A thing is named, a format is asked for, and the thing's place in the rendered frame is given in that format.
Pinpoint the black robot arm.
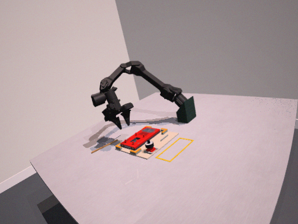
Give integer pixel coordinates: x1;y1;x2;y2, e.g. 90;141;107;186
91;61;187;117

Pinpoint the grey wheel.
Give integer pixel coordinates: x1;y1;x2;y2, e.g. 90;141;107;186
145;141;154;149

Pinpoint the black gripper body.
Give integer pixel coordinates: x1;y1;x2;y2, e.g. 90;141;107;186
104;98;134;122

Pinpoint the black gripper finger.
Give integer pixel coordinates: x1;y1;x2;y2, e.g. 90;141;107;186
121;110;131;126
110;117;122;130

